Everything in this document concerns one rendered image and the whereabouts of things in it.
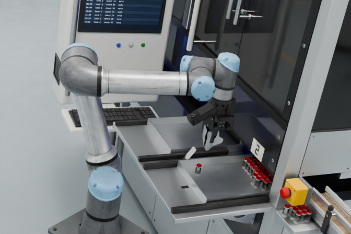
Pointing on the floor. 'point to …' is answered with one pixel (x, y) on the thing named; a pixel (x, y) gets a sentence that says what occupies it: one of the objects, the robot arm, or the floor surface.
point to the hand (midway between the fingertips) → (205, 147)
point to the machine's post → (309, 91)
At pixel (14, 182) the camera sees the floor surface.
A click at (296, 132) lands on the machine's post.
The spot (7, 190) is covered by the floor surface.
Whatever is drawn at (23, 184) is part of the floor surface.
